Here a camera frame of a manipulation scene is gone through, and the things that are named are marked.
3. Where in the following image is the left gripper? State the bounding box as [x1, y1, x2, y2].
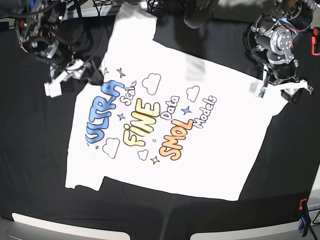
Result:
[261, 64, 313, 104]

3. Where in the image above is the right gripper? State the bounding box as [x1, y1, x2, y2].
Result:
[47, 59, 104, 86]

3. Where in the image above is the white printed t-shirt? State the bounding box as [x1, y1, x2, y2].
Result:
[65, 2, 287, 201]

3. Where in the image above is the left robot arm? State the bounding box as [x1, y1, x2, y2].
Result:
[248, 0, 320, 103]

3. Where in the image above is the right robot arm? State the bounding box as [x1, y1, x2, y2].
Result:
[14, 0, 104, 86]

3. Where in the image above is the orange clamp far right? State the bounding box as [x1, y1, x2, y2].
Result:
[311, 27, 320, 56]

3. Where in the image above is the orange black clamp far left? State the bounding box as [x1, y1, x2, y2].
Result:
[13, 19, 28, 48]

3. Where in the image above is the dark mesh cylinder background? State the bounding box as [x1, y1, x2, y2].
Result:
[183, 0, 219, 29]

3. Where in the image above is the orange blue clamp near right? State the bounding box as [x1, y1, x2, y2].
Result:
[298, 198, 310, 237]

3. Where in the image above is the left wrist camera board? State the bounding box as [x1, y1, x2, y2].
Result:
[249, 80, 266, 98]

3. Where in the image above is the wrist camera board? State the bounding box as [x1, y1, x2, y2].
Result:
[44, 82, 62, 98]
[249, 80, 266, 98]

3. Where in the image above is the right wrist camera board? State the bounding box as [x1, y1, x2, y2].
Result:
[44, 82, 62, 98]

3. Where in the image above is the grey aluminium rail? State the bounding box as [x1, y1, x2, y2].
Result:
[62, 1, 151, 21]

